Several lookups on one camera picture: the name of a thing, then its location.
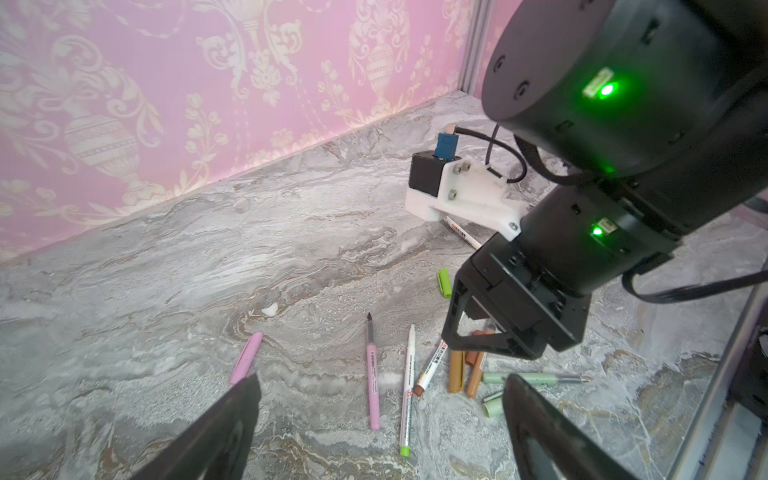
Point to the white pen green end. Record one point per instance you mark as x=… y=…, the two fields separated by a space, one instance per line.
x=408 y=385

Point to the pink pen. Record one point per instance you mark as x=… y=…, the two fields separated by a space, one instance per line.
x=372 y=376

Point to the light green pen cap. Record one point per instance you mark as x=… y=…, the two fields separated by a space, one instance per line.
x=444 y=283

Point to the aluminium corner frame post right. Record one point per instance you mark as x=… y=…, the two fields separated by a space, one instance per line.
x=474 y=45

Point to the orange brown pen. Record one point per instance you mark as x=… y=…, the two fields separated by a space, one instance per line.
x=475 y=360

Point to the pink pen cap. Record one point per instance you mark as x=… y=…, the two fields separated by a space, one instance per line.
x=246 y=358

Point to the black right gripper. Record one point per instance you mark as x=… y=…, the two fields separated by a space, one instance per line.
x=499 y=285

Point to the pale green pen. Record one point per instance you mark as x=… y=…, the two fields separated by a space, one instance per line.
x=538 y=379

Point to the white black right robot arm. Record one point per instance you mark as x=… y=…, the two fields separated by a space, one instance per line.
x=660 y=108

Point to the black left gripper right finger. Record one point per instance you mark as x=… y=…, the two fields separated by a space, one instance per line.
x=546 y=445

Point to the white pen red label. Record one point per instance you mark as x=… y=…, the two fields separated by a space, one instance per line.
x=430 y=369

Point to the brown pen cap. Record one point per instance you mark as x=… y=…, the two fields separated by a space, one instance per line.
x=456 y=371

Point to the white pen yellow end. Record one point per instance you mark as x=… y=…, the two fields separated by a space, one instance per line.
x=462 y=233

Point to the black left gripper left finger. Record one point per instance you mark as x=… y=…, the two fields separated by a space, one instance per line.
x=217 y=445

